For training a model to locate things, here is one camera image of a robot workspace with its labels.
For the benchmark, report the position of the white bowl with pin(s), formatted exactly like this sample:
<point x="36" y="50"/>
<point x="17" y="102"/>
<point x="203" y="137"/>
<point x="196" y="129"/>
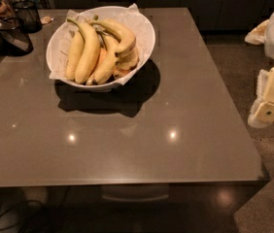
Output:
<point x="59" y="44"/>

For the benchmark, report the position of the curved yellow banana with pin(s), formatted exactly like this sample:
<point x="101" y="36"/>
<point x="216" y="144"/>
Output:
<point x="123" y="33"/>

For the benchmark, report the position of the left yellow banana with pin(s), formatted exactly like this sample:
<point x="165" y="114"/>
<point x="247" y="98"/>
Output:
<point x="74" y="55"/>

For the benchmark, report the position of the small wrapper on table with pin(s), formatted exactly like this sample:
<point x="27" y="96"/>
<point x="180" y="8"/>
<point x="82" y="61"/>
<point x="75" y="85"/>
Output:
<point x="46" y="20"/>

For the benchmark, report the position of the right lower yellow banana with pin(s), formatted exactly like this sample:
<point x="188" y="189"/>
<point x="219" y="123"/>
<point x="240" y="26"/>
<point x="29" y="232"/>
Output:
<point x="106" y="68"/>

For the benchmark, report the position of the large middle yellow banana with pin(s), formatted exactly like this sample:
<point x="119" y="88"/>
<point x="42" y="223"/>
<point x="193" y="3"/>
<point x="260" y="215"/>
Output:
<point x="90" y="53"/>

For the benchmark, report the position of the small banana at right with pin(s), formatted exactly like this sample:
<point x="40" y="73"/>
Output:
<point x="126" y="64"/>

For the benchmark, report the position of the black mesh pen cup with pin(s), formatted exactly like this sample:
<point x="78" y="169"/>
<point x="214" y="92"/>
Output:
<point x="27" y="12"/>

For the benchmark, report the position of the black mesh tray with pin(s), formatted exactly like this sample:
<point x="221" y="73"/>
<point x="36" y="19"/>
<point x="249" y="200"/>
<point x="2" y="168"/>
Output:
<point x="15" y="39"/>

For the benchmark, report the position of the orange fruit under bananas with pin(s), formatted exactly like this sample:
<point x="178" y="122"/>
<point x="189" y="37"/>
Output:
<point x="101" y="56"/>

